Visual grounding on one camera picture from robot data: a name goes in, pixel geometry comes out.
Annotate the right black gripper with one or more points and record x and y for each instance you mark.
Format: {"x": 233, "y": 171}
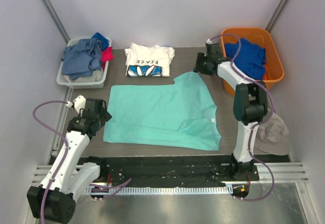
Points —
{"x": 199, "y": 64}

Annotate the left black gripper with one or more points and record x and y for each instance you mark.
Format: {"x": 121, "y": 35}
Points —
{"x": 102, "y": 117}

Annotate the white laundry basket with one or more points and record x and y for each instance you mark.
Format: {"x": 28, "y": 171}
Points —
{"x": 66, "y": 81}

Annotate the teal t shirt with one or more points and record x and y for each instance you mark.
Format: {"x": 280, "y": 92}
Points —
{"x": 182, "y": 114}

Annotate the white printed t shirt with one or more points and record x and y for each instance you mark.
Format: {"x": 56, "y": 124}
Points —
{"x": 142, "y": 61}

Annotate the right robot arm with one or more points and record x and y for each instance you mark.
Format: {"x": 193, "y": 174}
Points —
{"x": 249, "y": 108}

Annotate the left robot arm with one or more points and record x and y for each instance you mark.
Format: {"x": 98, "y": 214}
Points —
{"x": 55, "y": 198}

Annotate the royal blue garment in tub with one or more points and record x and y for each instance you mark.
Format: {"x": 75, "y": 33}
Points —
{"x": 251, "y": 60}

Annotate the grey garment in basket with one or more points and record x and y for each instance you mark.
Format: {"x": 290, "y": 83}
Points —
{"x": 96, "y": 76}

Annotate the orange garment in tub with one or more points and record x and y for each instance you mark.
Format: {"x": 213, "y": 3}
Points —
{"x": 266, "y": 76}

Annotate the blue checked shirt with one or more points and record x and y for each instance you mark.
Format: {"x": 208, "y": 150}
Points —
{"x": 82, "y": 59}

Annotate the orange plastic tub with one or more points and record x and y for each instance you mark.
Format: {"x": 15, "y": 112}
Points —
{"x": 262, "y": 38}

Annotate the red garment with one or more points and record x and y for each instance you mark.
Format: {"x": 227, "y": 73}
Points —
{"x": 106, "y": 56}

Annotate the blue garment in basket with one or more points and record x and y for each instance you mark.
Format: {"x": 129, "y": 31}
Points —
{"x": 104, "y": 42}

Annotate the grey bucket hat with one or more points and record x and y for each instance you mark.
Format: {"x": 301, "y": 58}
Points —
{"x": 273, "y": 136}

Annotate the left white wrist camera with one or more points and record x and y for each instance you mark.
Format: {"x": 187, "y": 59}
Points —
{"x": 77, "y": 104}

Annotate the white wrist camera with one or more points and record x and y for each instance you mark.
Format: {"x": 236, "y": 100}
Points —
{"x": 209, "y": 41}
{"x": 77, "y": 104}

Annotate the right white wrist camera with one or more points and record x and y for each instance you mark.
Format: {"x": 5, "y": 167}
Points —
{"x": 209, "y": 41}

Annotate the white slotted cable duct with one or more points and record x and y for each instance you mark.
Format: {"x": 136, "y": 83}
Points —
{"x": 141, "y": 191}

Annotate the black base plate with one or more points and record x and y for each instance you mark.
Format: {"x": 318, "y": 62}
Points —
{"x": 173, "y": 171}

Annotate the aluminium rail frame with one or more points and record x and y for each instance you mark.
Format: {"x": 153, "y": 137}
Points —
{"x": 282, "y": 172}

